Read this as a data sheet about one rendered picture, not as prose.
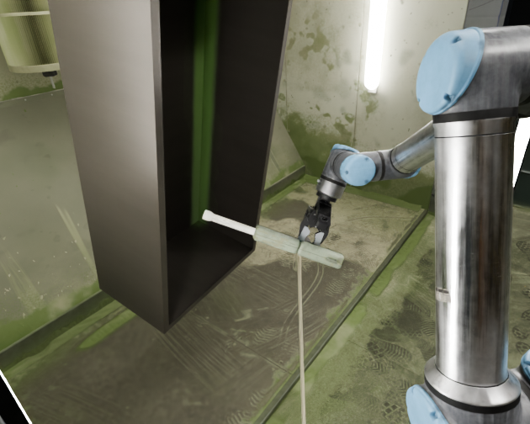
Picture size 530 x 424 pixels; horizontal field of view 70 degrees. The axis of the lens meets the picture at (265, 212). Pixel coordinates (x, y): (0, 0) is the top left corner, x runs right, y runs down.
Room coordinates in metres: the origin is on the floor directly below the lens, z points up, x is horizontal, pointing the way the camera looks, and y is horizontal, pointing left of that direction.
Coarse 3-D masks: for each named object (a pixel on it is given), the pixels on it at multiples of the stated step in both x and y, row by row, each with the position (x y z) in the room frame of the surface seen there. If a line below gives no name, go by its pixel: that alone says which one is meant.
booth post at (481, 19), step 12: (480, 0) 2.44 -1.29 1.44; (492, 0) 2.41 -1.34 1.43; (504, 0) 2.39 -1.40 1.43; (468, 12) 2.48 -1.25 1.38; (480, 12) 2.44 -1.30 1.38; (492, 12) 2.40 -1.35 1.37; (504, 12) 2.46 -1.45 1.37; (468, 24) 2.47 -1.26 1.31; (480, 24) 2.43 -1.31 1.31; (492, 24) 2.39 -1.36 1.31; (432, 192) 2.48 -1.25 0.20; (432, 204) 2.47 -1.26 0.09
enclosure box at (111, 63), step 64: (64, 0) 1.03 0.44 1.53; (128, 0) 0.91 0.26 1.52; (192, 0) 1.51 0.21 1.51; (256, 0) 1.45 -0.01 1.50; (64, 64) 1.07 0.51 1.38; (128, 64) 0.93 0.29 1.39; (192, 64) 1.53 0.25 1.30; (256, 64) 1.45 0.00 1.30; (128, 128) 0.96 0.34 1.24; (192, 128) 1.57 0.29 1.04; (256, 128) 1.46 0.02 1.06; (128, 192) 0.99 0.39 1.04; (192, 192) 1.61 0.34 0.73; (256, 192) 1.47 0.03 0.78; (128, 256) 1.04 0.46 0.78; (192, 256) 1.41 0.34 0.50
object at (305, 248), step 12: (204, 216) 1.06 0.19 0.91; (216, 216) 1.06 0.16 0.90; (240, 228) 1.05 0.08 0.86; (252, 228) 1.05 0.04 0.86; (264, 228) 1.05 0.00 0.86; (264, 240) 1.02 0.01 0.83; (276, 240) 1.02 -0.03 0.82; (288, 240) 1.02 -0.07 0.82; (300, 252) 1.01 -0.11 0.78; (312, 252) 1.01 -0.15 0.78; (324, 252) 1.01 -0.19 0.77; (336, 252) 1.02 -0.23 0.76; (336, 264) 0.99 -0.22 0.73
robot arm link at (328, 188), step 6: (318, 180) 1.14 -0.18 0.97; (324, 180) 1.12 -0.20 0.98; (318, 186) 1.13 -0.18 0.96; (324, 186) 1.11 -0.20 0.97; (330, 186) 1.10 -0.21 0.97; (336, 186) 1.10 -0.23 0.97; (324, 192) 1.10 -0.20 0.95; (330, 192) 1.09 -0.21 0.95; (336, 192) 1.09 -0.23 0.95; (342, 192) 1.11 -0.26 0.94; (336, 198) 1.09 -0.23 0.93
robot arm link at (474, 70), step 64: (448, 64) 0.56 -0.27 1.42; (512, 64) 0.54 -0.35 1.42; (448, 128) 0.55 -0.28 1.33; (512, 128) 0.53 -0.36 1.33; (448, 192) 0.52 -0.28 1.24; (512, 192) 0.50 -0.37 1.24; (448, 256) 0.48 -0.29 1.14; (448, 320) 0.45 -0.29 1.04; (448, 384) 0.40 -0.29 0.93; (512, 384) 0.39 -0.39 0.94
